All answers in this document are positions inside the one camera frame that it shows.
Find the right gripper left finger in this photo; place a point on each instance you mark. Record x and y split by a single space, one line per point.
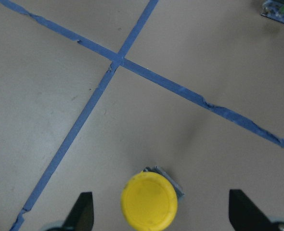
81 216

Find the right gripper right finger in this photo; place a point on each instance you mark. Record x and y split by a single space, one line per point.
244 215

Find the yellow push button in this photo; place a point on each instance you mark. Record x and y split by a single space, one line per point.
149 200

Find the green push button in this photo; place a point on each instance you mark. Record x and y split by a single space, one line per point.
273 9

